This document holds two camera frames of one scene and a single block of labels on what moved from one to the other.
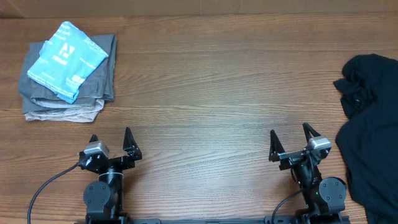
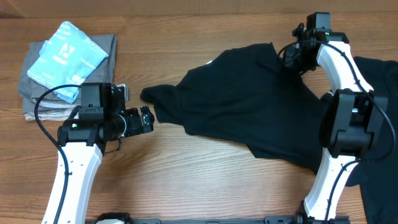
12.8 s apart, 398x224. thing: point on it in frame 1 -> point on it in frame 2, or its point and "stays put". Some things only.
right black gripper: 277,153 -> 288,61
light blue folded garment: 65,61 stays put
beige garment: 83,114 -> 51,110
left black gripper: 132,149 -> 135,127
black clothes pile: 367,141 stays put
